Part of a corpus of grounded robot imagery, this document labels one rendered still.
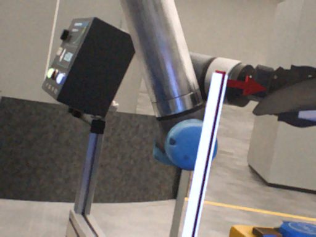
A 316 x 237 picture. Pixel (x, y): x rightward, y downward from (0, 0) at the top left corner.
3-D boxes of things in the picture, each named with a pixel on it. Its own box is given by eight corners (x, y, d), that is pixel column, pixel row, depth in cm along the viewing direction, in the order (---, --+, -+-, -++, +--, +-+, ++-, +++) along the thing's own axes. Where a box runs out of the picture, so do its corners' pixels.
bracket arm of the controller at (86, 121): (104, 135, 118) (107, 120, 118) (89, 133, 117) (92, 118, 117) (83, 118, 140) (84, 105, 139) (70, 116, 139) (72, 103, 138)
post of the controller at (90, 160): (90, 215, 119) (107, 120, 118) (75, 214, 118) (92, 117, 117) (87, 211, 122) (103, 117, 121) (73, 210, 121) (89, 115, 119)
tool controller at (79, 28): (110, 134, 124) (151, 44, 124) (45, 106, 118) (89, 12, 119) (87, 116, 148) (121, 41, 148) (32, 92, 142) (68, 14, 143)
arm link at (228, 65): (211, 52, 96) (199, 101, 96) (236, 57, 94) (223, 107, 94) (232, 62, 103) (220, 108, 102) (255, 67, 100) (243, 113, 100)
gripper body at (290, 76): (323, 81, 95) (257, 68, 101) (305, 70, 88) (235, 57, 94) (311, 127, 95) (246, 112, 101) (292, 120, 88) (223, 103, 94)
